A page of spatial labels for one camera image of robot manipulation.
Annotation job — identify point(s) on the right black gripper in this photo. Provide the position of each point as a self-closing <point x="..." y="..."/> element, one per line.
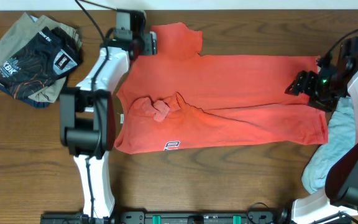
<point x="304" y="83"/>

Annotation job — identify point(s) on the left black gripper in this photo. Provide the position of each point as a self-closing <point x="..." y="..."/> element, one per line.
<point x="151" y="46"/>

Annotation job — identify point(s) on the red t-shirt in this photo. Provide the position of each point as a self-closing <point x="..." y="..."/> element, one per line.
<point x="180" y="99"/>

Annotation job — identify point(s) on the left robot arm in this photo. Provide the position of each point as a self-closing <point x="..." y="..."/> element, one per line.
<point x="87" y="126"/>

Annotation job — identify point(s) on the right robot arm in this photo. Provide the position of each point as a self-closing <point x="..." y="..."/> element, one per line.
<point x="333" y="88"/>

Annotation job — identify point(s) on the light blue t-shirt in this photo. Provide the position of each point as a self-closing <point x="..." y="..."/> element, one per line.
<point x="342" y="137"/>

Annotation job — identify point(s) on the black patterned folded shirt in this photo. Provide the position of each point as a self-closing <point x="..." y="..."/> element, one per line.
<point x="49" y="56"/>

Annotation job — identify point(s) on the navy folded garment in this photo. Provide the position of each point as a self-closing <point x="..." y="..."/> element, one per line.
<point x="47" y="95"/>

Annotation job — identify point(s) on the khaki folded garment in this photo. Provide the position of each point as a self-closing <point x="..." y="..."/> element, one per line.
<point x="21" y="32"/>

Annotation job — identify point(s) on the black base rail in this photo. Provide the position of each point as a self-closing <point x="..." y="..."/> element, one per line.
<point x="253" y="216"/>

